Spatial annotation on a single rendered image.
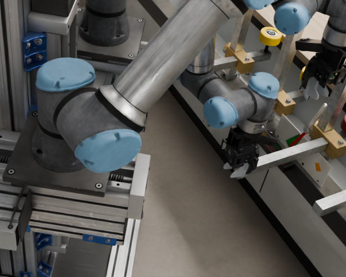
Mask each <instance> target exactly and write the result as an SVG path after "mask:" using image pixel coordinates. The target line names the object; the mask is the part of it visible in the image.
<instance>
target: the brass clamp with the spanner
mask: <svg viewBox="0 0 346 277"><path fill-rule="evenodd" d="M318 122H319V119H318V120H317V121H316V123H315V124H314V125H313V126H312V132H311V133H310V134H309V136H310V137H311V138H312V139H313V140H315V139H318V138H321V137H323V138H324V139H325V140H326V141H327V142H328V146H327V148H326V150H324V152H325V153H326V154H327V155H328V156H329V157H330V158H331V159H335V158H338V157H341V156H343V155H344V153H345V151H346V141H345V140H344V139H343V138H342V137H341V136H340V135H339V134H338V133H337V132H336V131H335V130H334V129H332V130H330V131H326V132H323V131H322V130H321V129H320V128H319V127H318V126H317V124H318ZM339 139H342V140H344V145H342V146H340V145H338V144H337V141H338V140H339Z"/></svg>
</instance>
